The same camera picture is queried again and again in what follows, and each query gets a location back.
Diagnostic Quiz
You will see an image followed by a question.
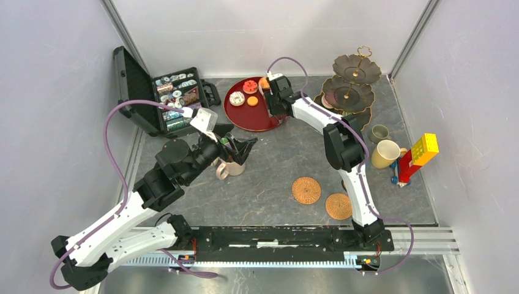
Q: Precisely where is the small grey-green cup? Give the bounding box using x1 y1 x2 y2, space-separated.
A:
368 124 391 144

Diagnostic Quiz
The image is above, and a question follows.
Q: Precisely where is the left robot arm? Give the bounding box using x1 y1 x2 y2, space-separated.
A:
51 133 258 291

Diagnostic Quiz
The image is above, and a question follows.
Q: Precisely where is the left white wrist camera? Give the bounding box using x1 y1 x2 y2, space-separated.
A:
190 108 218 142

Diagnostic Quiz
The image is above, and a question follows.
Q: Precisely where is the woven coaster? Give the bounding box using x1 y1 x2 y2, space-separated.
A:
291 176 321 205
325 193 353 221

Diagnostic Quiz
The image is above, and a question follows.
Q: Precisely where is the white sprinkled donut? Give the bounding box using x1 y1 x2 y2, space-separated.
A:
229 91 246 107

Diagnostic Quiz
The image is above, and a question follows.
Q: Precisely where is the orange fruit tart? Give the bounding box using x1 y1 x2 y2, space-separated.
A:
258 77 270 91

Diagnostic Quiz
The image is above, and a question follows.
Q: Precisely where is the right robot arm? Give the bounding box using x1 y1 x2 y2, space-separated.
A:
264 72 384 250

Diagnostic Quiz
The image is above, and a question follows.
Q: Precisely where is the red round tray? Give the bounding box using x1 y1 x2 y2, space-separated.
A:
223 77 288 132

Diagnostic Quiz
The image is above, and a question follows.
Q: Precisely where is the three-tier gold dessert stand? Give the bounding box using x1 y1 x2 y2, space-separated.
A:
313 45 381 129

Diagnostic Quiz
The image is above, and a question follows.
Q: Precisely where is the yellow cream mug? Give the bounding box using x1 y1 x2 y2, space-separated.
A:
371 140 408 169

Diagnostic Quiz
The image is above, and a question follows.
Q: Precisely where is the black open case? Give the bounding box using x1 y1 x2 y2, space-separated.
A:
113 46 221 138

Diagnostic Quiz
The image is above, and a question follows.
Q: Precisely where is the orange macaron centre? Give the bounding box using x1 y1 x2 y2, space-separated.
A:
247 96 259 107

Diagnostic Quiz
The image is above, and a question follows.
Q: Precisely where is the red yellow block toy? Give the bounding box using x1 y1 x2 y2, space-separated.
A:
389 133 439 187

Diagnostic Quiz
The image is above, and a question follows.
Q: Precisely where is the woven coaster right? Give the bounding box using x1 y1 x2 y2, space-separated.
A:
325 193 353 221

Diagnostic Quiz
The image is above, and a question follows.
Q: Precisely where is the woven coaster left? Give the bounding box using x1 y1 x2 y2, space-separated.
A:
291 176 321 205

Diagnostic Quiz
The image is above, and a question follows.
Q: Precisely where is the pink beige mug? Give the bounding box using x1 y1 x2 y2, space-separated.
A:
211 158 246 180

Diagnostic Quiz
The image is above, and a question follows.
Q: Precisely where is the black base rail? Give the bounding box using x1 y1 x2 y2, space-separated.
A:
165 215 395 269

